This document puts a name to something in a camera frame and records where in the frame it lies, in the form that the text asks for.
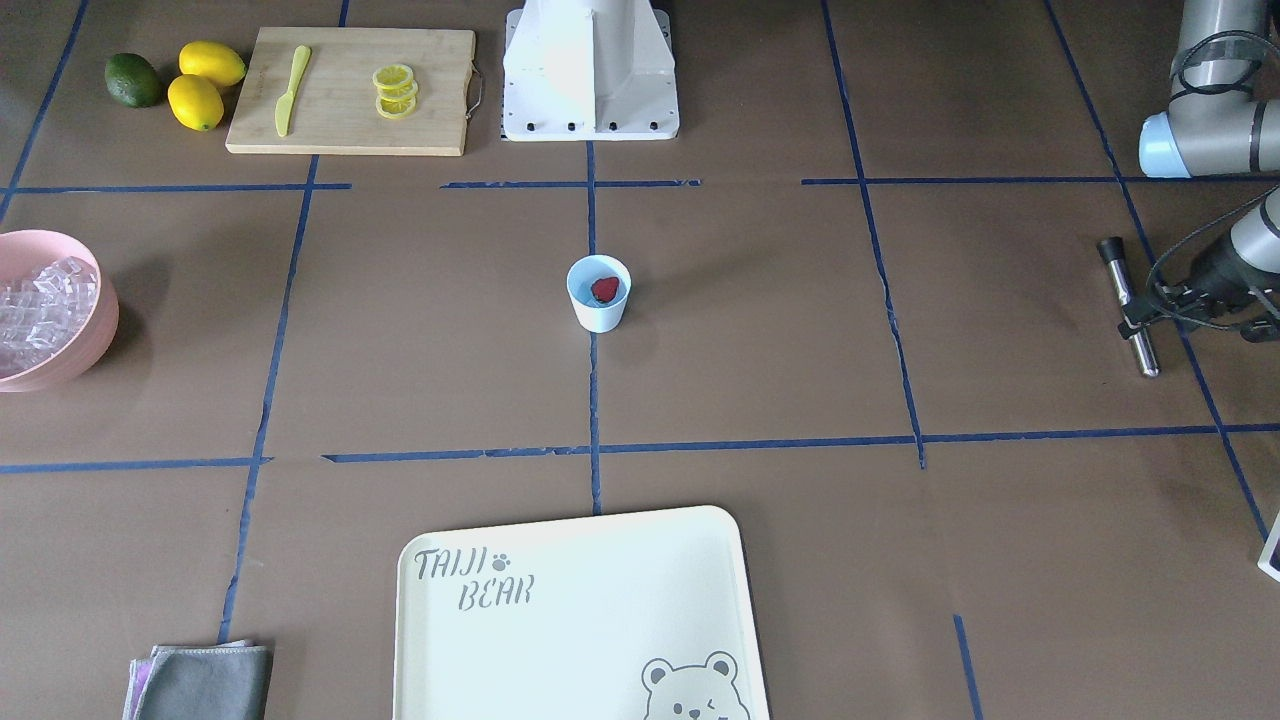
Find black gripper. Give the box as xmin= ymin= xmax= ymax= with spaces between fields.
xmin=1117 ymin=234 xmax=1254 ymax=340

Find steel muddler black tip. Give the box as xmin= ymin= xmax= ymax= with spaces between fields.
xmin=1096 ymin=236 xmax=1160 ymax=378

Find red strawberry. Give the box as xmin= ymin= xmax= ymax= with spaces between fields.
xmin=589 ymin=275 xmax=622 ymax=307

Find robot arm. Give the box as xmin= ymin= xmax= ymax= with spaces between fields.
xmin=1119 ymin=1 xmax=1279 ymax=343

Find light blue cup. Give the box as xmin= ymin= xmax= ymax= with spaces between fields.
xmin=564 ymin=254 xmax=632 ymax=334

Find pink bowl of ice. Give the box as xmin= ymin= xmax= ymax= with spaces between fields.
xmin=1 ymin=229 xmax=119 ymax=393

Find cream bear tray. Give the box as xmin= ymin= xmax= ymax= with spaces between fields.
xmin=390 ymin=505 xmax=771 ymax=719

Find lemon slices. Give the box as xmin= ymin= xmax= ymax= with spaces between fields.
xmin=371 ymin=63 xmax=419 ymax=120

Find wooden cutting board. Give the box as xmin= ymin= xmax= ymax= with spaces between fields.
xmin=225 ymin=26 xmax=477 ymax=158

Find yellow plastic knife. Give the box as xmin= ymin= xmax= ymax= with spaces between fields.
xmin=273 ymin=45 xmax=312 ymax=138

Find yellow lemon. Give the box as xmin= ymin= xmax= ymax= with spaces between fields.
xmin=178 ymin=40 xmax=247 ymax=90
xmin=166 ymin=74 xmax=225 ymax=132

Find folded grey cloth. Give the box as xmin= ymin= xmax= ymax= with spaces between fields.
xmin=122 ymin=641 xmax=273 ymax=719

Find green lime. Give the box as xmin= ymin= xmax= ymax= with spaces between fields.
xmin=104 ymin=53 xmax=164 ymax=109

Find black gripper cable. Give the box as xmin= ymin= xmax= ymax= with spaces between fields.
xmin=1146 ymin=29 xmax=1280 ymax=331

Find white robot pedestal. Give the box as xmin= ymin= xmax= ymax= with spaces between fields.
xmin=502 ymin=1 xmax=681 ymax=143

